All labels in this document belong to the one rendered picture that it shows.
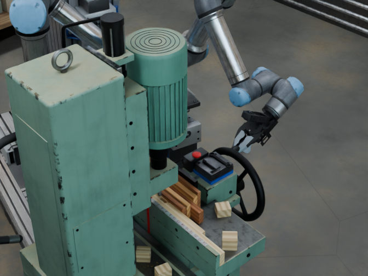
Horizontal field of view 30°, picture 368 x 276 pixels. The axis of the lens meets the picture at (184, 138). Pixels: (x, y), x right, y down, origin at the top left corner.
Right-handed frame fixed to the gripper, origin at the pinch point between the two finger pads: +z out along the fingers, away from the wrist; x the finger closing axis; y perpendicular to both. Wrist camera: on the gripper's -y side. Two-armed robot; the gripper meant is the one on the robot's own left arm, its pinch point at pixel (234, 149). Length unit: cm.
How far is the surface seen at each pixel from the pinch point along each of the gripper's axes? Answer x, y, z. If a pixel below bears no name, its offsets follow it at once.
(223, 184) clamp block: -16.2, -15.1, 15.3
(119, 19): -9, -90, 9
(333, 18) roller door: 148, 198, -172
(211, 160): -9.1, -19.3, 11.6
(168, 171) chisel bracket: -10.7, -34.8, 25.2
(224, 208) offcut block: -24.1, -17.4, 21.6
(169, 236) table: -17.6, -21.2, 39.6
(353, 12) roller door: 132, 191, -179
